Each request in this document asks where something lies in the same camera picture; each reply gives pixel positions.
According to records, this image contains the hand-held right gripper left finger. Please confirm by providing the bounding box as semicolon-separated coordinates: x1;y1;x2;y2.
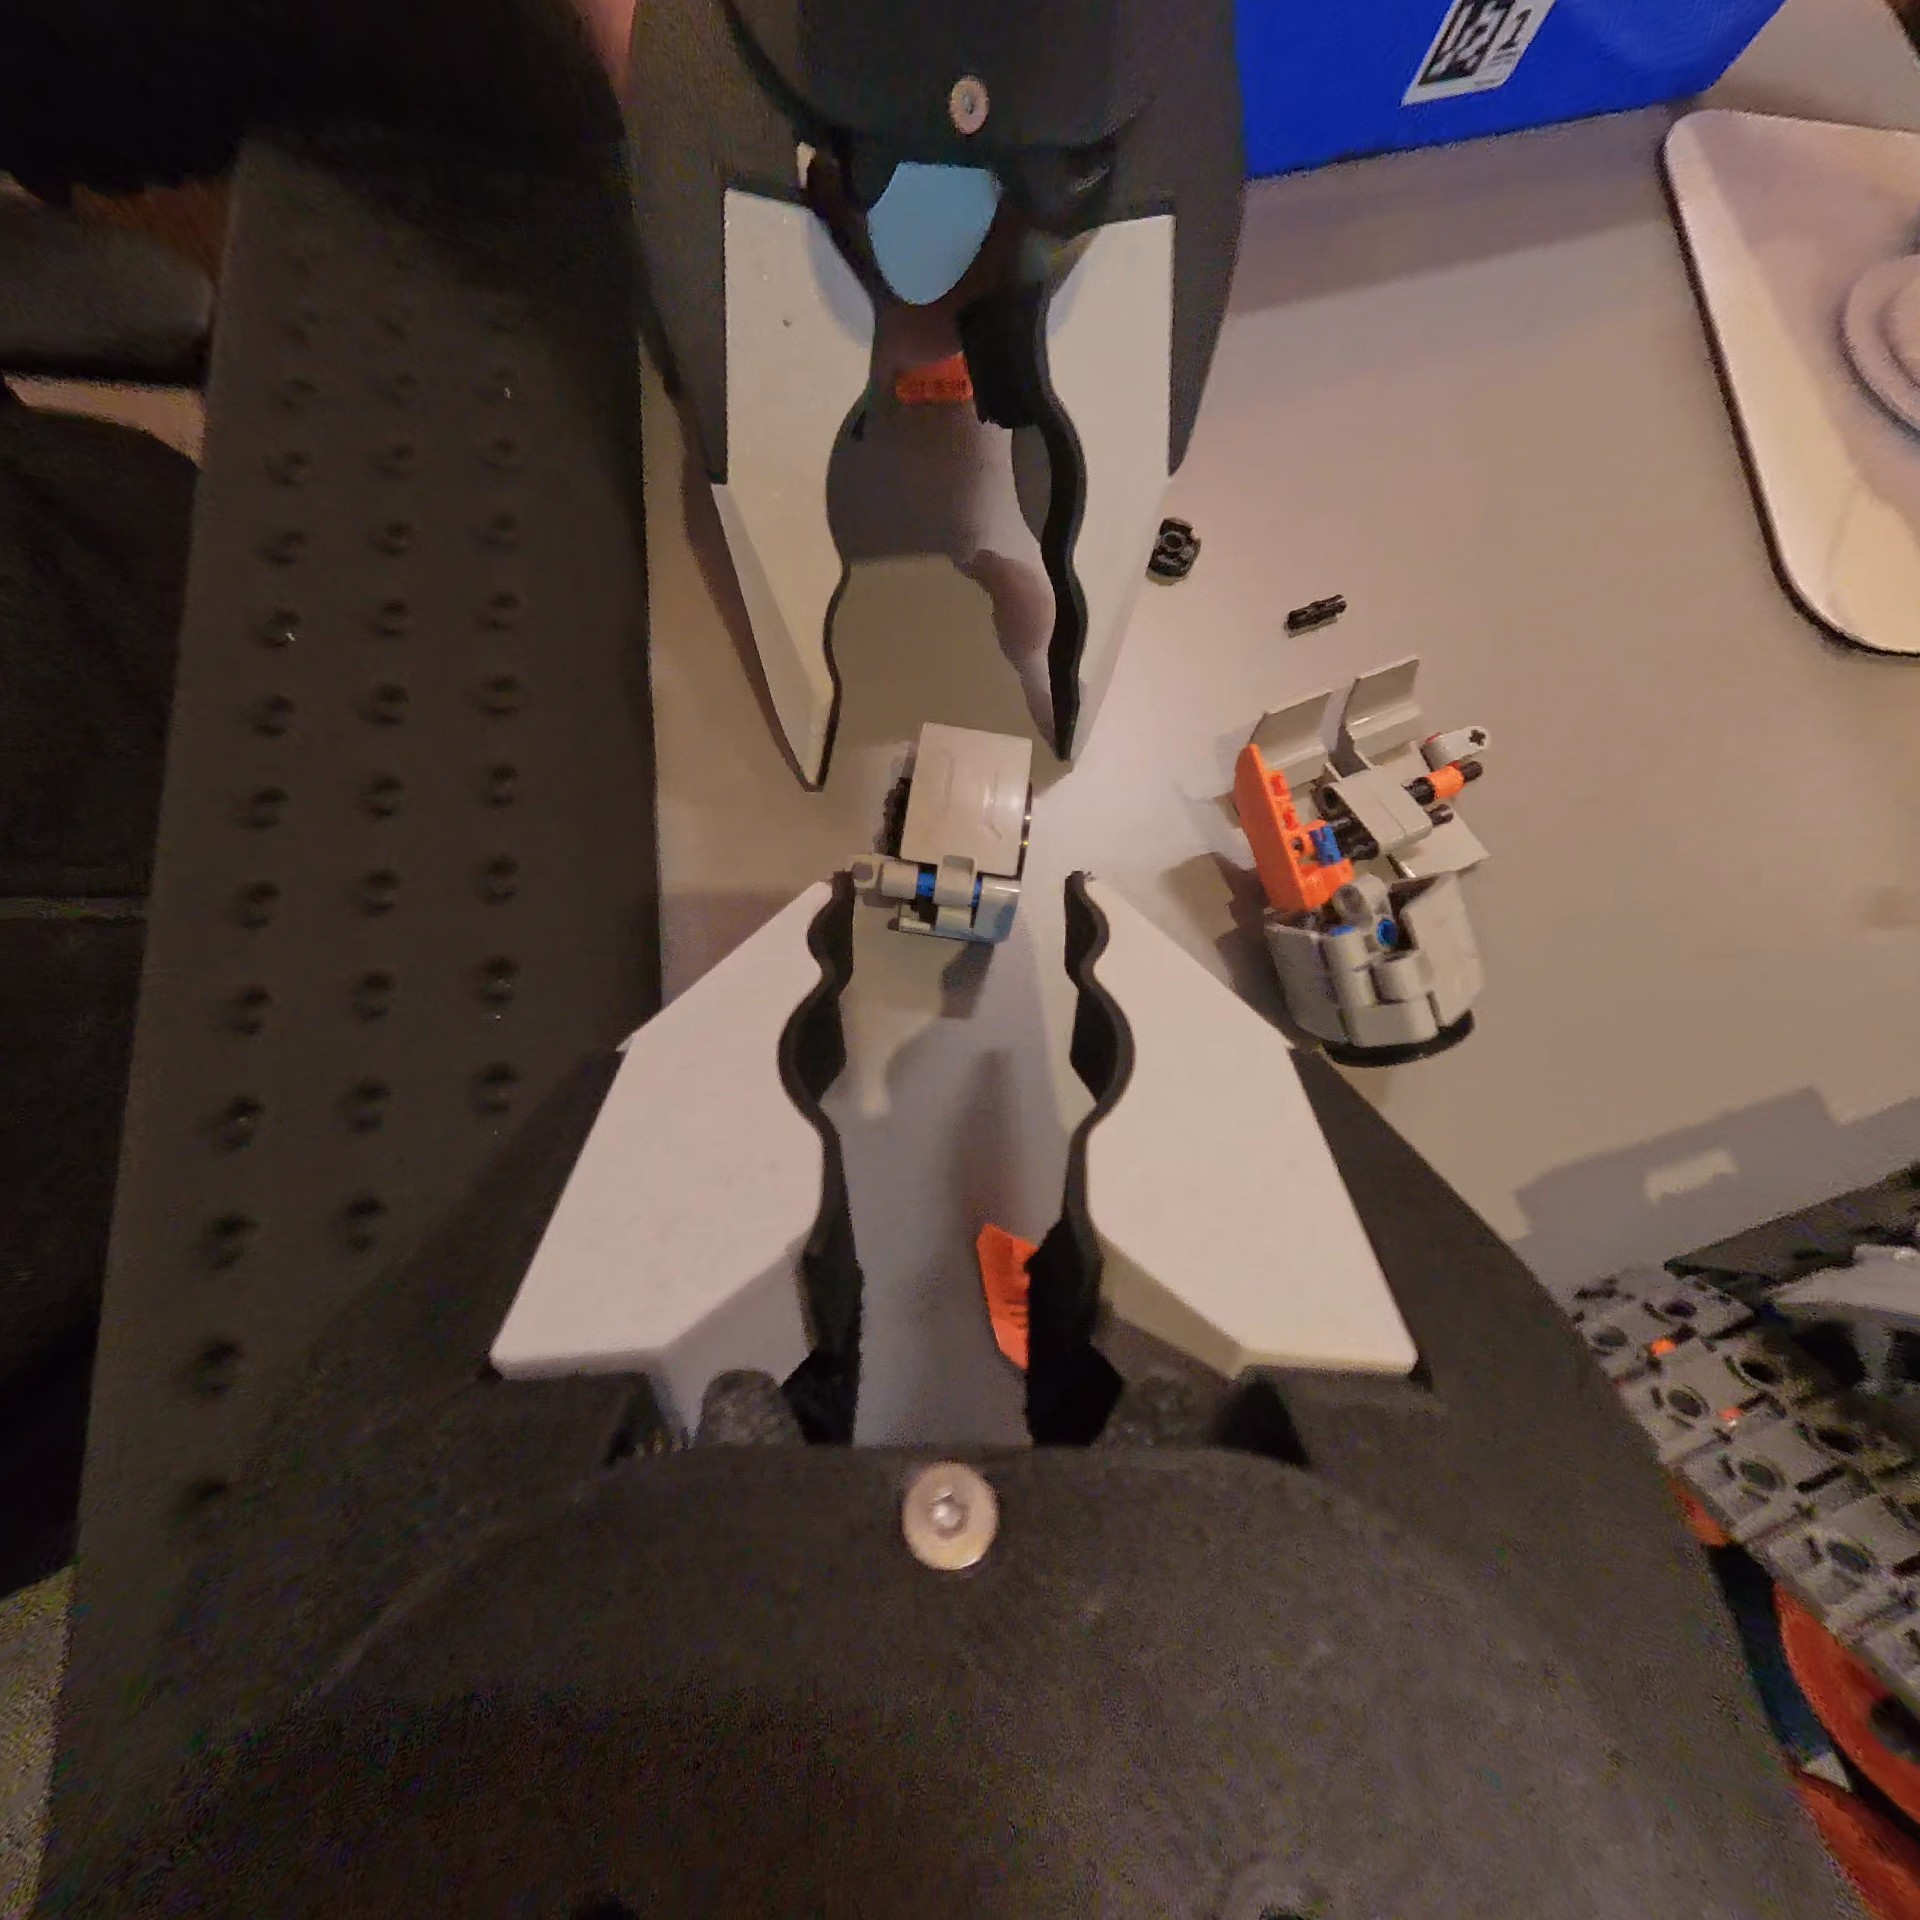
492;878;864;1449

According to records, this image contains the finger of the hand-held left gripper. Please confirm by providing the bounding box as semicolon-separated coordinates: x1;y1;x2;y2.
717;186;903;792
959;209;1178;762

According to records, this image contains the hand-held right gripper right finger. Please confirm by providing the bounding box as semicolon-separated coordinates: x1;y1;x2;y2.
1024;871;1420;1445

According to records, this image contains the grey orange brick wheel assembly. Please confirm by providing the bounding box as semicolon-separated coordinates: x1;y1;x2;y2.
1229;655;1494;1066

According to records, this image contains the small grey brick hinge assembly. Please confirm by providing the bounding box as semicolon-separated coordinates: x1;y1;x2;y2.
847;722;1039;945

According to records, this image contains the orange curved brick piece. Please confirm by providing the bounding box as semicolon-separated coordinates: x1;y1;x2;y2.
975;1222;1039;1373

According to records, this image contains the blue bin with tag label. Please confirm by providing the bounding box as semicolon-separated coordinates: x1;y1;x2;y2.
1236;0;1786;177

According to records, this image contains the black dimpled cushion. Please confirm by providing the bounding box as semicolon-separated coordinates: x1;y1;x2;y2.
46;135;662;1920

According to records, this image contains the grey orange tracked brick robot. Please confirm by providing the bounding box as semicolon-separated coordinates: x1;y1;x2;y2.
1567;1167;1920;1920

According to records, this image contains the white document stand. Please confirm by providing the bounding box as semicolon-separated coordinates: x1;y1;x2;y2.
1661;106;1920;655

